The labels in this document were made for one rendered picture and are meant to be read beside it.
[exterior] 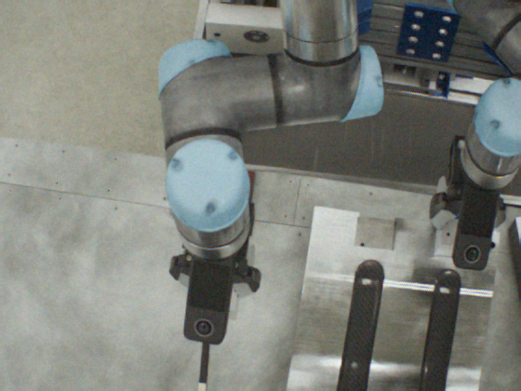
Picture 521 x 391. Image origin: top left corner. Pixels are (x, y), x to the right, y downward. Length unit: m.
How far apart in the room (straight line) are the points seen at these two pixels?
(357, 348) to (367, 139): 0.87
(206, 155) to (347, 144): 1.20
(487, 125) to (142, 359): 0.63
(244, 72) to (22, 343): 0.61
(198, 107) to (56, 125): 1.44
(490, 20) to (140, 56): 1.47
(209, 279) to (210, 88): 0.23
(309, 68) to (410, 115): 1.20
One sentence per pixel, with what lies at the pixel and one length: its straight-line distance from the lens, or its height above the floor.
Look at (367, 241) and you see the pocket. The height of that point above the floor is 0.86.
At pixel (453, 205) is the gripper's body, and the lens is 1.32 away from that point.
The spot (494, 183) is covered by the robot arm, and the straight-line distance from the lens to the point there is 1.22.
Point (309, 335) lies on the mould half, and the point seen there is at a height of 0.88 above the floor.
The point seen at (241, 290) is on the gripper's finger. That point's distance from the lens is 1.33.
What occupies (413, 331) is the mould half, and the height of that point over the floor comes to 0.88.
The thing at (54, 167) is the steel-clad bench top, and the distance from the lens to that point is 1.61.
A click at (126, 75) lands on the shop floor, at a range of 2.53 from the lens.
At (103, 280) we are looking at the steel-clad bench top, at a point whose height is 0.80.
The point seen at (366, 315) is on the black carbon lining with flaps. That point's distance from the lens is 1.44.
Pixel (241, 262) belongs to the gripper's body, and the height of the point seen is 1.08.
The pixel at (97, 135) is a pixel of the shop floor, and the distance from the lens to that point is 2.48.
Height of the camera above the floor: 2.28
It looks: 71 degrees down
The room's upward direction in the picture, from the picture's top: straight up
